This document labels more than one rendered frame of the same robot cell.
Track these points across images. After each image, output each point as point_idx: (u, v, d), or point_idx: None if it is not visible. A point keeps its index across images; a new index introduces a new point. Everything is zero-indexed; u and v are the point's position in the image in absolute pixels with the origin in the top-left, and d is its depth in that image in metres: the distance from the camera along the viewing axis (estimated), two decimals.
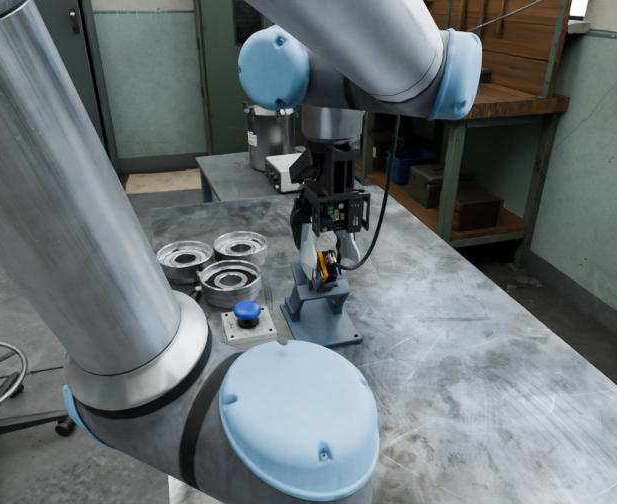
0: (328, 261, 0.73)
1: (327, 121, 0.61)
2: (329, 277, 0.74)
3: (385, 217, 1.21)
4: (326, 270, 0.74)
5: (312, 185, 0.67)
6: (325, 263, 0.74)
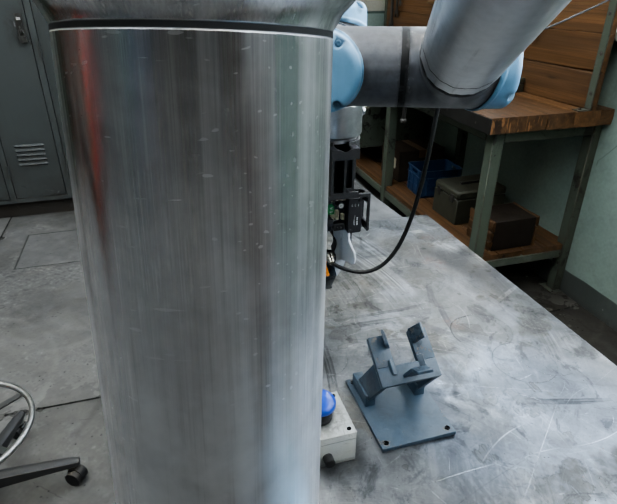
0: (326, 261, 0.73)
1: None
2: (327, 277, 0.74)
3: (444, 257, 1.06)
4: (327, 269, 0.74)
5: None
6: None
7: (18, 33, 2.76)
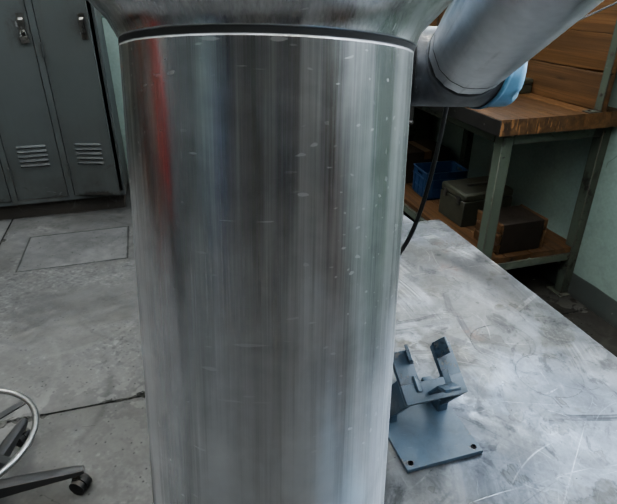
0: None
1: None
2: None
3: (460, 264, 1.04)
4: None
5: None
6: None
7: (20, 33, 2.74)
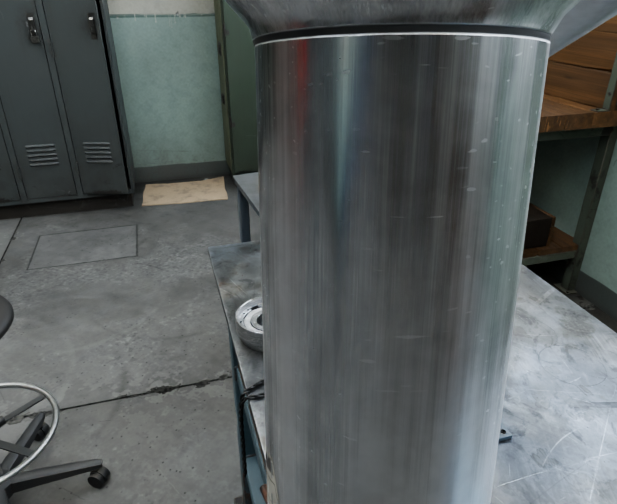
0: None
1: None
2: None
3: None
4: None
5: None
6: None
7: (30, 33, 2.76)
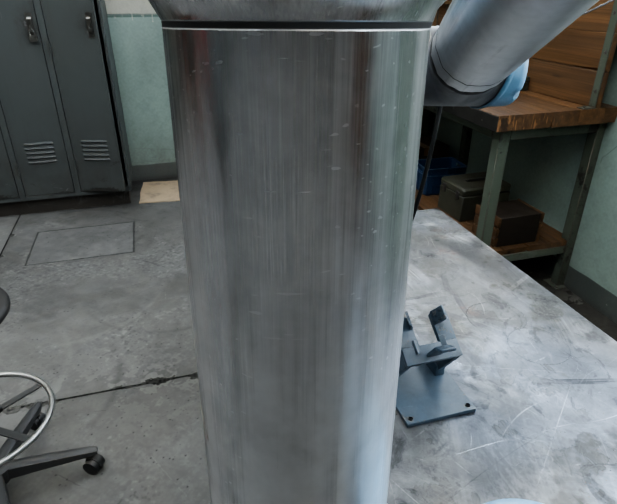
0: None
1: None
2: None
3: (457, 248, 1.10)
4: None
5: None
6: None
7: (29, 32, 2.80)
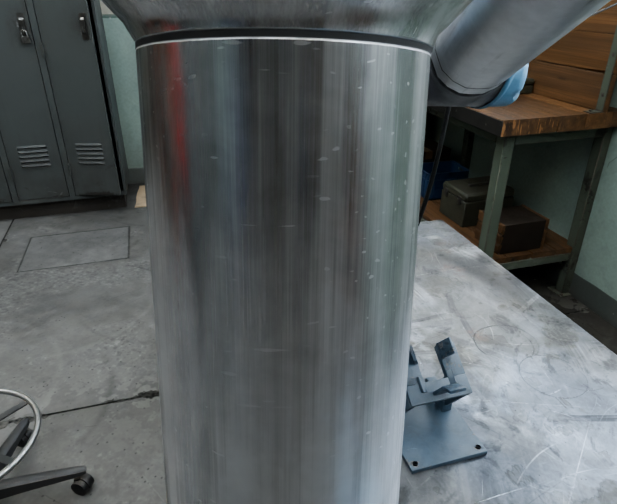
0: None
1: None
2: None
3: (463, 264, 1.04)
4: None
5: None
6: None
7: (21, 33, 2.74)
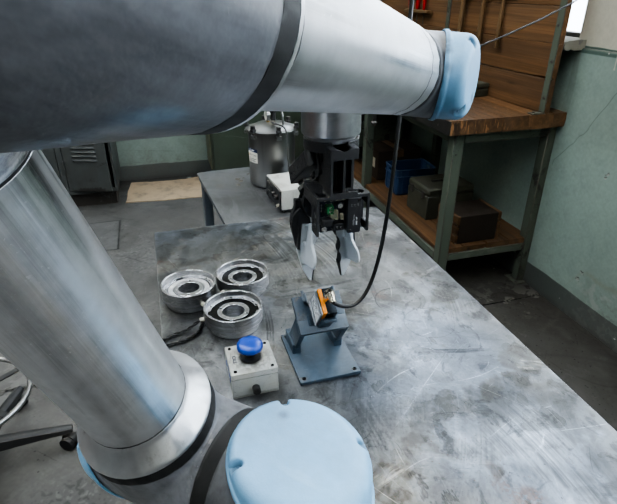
0: (327, 299, 0.76)
1: (326, 121, 0.61)
2: (328, 314, 0.77)
3: (383, 242, 1.24)
4: (325, 307, 0.77)
5: (311, 185, 0.67)
6: (325, 301, 0.77)
7: None
